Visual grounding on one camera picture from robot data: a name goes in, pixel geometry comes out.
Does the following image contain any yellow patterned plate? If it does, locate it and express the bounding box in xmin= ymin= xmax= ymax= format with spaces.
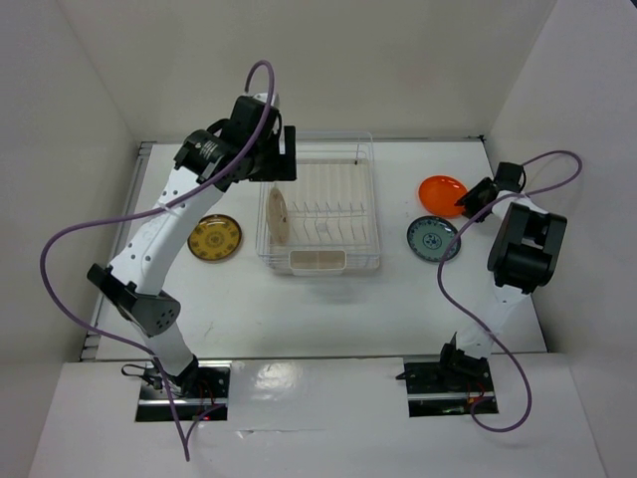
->
xmin=187 ymin=214 xmax=243 ymax=263

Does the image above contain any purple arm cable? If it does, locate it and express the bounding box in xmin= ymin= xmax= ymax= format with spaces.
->
xmin=436 ymin=150 xmax=584 ymax=432
xmin=39 ymin=60 xmax=278 ymax=462

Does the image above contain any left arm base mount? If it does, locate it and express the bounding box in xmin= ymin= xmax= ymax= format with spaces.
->
xmin=120 ymin=360 xmax=231 ymax=423

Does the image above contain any beige cutlery holder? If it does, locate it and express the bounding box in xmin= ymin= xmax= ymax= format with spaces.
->
xmin=289 ymin=250 xmax=346 ymax=277

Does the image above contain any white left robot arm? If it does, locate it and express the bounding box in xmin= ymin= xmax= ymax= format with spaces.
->
xmin=88 ymin=94 xmax=297 ymax=398

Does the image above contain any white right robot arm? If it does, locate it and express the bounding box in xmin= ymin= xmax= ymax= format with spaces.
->
xmin=435 ymin=162 xmax=567 ymax=391

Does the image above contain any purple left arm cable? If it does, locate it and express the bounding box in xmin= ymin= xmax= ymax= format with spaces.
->
xmin=39 ymin=60 xmax=278 ymax=462

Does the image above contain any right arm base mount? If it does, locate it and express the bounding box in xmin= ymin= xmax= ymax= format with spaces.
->
xmin=395 ymin=360 xmax=499 ymax=417

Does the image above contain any cream patterned plate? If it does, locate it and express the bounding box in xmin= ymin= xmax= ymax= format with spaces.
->
xmin=266 ymin=187 xmax=290 ymax=245

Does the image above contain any blue patterned plate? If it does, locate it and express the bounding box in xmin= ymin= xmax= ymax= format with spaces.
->
xmin=406 ymin=215 xmax=462 ymax=263

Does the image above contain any white wire dish rack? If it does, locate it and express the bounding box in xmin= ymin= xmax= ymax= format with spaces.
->
xmin=256 ymin=131 xmax=381 ymax=275

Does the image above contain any orange plate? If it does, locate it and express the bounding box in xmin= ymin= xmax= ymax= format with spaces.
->
xmin=418 ymin=175 xmax=468 ymax=218

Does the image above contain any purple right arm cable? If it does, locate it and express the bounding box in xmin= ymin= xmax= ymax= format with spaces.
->
xmin=436 ymin=150 xmax=584 ymax=432

